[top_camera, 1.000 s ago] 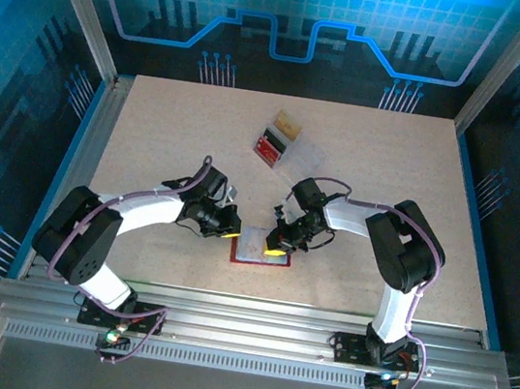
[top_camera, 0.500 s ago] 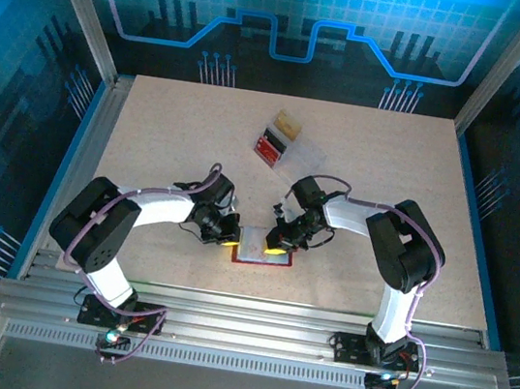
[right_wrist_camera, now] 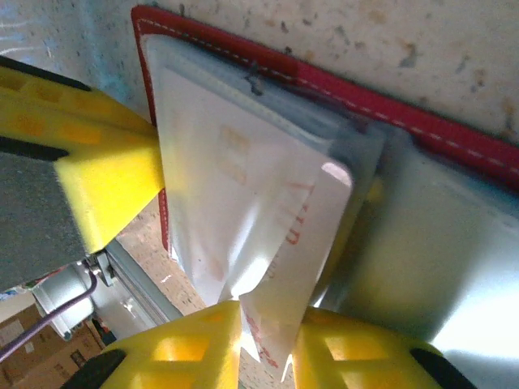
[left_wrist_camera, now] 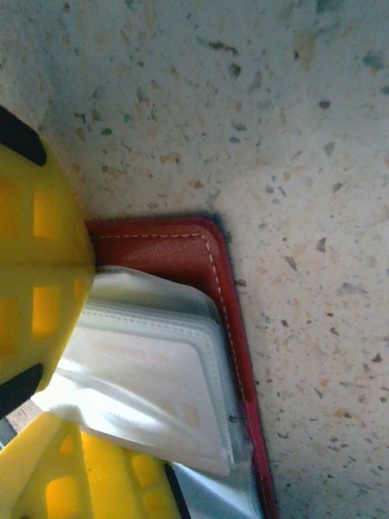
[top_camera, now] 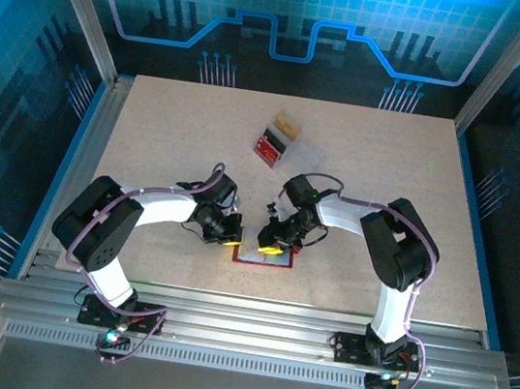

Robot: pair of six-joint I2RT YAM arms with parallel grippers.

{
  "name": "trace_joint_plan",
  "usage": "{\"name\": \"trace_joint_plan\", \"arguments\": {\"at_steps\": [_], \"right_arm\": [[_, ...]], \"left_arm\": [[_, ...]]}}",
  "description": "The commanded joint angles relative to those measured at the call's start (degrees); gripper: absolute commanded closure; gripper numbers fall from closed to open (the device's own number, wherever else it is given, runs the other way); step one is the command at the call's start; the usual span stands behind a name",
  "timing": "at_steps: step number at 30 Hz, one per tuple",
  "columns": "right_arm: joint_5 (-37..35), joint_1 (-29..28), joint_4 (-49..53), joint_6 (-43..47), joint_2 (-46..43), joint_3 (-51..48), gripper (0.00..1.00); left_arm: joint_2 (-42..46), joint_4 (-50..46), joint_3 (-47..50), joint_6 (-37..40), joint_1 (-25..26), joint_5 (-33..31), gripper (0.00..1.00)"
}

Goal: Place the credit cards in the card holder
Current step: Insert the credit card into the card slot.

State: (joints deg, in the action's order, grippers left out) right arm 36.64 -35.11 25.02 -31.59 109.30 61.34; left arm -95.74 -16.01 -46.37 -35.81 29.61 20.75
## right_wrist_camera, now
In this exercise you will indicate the wide aluminium rail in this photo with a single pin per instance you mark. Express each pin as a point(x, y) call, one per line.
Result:
point(138, 283)

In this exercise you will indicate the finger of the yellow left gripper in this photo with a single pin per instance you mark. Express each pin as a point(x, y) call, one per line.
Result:
point(105, 109)
point(113, 182)

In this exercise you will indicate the brown cardboard box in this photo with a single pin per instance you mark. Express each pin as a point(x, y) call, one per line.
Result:
point(48, 364)

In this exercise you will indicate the red card holder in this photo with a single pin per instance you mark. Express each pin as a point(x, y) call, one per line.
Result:
point(324, 81)

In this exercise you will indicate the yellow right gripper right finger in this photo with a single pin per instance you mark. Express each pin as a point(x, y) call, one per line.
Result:
point(316, 364)

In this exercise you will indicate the white plastic bag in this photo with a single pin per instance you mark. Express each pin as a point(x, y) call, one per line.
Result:
point(324, 210)

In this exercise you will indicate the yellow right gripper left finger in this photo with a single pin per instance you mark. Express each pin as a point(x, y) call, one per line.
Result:
point(190, 364)

